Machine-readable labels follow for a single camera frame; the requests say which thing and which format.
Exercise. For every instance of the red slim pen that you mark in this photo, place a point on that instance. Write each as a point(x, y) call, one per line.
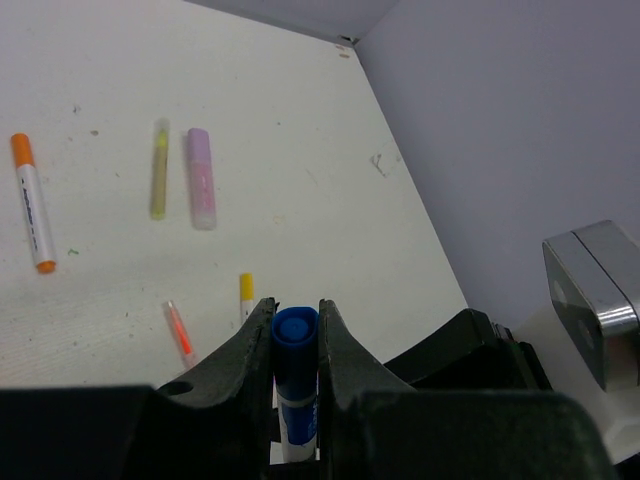
point(180, 334)

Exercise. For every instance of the yellow green slim highlighter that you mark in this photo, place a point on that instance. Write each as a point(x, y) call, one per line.
point(159, 171)

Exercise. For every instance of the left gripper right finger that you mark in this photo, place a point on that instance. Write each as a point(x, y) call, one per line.
point(352, 384)

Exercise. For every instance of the orange capped white marker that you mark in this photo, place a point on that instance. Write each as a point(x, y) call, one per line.
point(37, 222)

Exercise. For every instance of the pink highlighter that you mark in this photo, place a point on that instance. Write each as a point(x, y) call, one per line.
point(201, 179)

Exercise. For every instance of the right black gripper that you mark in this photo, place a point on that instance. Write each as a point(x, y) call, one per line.
point(470, 352)

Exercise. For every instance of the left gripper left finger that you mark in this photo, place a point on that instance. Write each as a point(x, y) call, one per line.
point(216, 416)

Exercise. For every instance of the blue white marker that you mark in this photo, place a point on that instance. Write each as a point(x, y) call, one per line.
point(294, 337)

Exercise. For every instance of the yellow white marker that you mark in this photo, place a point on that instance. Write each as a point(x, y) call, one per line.
point(246, 288)

